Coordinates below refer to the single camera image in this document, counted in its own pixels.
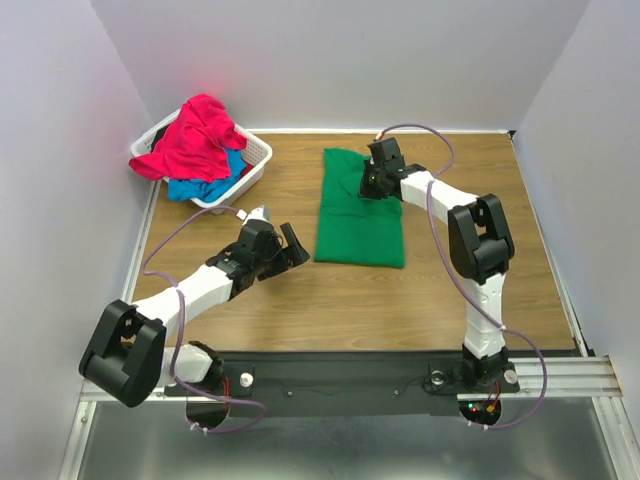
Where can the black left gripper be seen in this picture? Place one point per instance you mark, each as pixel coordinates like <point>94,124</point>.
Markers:
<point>293,254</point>

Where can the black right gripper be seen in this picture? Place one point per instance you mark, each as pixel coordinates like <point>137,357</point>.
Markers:
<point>370,185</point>

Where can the green t shirt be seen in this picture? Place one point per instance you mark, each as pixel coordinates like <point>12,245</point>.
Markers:
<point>352,229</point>

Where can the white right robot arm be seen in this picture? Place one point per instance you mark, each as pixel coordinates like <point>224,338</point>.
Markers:
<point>480,248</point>

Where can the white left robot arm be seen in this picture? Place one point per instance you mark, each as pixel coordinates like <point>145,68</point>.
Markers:
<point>137,347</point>

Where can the blue t shirt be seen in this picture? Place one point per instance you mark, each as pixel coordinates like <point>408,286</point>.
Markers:
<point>208,192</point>

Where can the red t shirt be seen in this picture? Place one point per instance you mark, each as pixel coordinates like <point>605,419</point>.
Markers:
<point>193,146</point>

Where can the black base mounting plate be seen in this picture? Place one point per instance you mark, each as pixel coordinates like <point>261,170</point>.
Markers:
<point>333,383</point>

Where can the aluminium frame rail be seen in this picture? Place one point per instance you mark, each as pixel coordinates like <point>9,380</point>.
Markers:
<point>557,426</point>

